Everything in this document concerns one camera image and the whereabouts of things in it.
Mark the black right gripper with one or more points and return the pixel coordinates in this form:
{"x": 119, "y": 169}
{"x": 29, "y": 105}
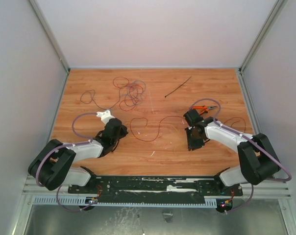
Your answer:
{"x": 193, "y": 139}

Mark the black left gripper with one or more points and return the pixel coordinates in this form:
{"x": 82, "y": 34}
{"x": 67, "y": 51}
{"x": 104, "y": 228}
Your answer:
{"x": 124, "y": 131}

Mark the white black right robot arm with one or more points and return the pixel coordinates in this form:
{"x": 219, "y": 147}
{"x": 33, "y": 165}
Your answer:
{"x": 257, "y": 158}

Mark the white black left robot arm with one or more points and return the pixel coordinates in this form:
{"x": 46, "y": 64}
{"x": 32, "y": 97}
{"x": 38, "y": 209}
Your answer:
{"x": 53, "y": 165}

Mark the orange black needle-nose pliers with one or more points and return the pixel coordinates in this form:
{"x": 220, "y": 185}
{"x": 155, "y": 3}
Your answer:
{"x": 203, "y": 109}

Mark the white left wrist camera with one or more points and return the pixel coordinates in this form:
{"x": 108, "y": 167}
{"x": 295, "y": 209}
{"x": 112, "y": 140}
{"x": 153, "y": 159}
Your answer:
{"x": 105, "y": 116}

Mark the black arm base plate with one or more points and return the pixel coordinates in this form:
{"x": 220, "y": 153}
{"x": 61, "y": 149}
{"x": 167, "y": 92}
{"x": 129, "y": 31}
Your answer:
{"x": 155, "y": 189}

